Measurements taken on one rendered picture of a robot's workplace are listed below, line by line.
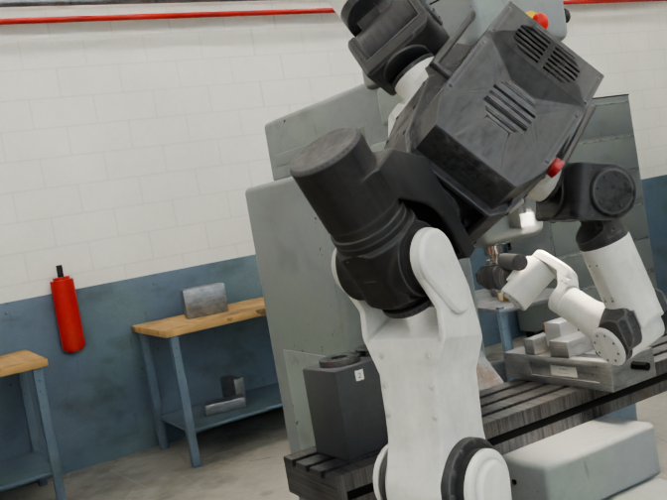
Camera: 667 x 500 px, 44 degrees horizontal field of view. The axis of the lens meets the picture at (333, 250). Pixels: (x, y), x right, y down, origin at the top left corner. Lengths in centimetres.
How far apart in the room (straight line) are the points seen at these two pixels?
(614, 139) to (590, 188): 625
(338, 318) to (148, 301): 385
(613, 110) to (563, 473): 611
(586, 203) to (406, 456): 52
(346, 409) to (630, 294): 60
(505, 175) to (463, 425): 38
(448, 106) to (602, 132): 637
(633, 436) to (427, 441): 80
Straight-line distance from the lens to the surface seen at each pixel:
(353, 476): 166
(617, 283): 152
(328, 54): 678
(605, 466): 190
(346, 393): 170
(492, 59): 130
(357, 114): 218
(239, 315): 530
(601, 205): 144
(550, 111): 131
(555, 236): 705
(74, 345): 569
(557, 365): 206
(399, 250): 114
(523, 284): 173
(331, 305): 221
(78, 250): 584
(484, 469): 124
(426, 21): 141
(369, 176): 111
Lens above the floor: 146
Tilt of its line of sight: 3 degrees down
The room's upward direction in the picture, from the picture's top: 10 degrees counter-clockwise
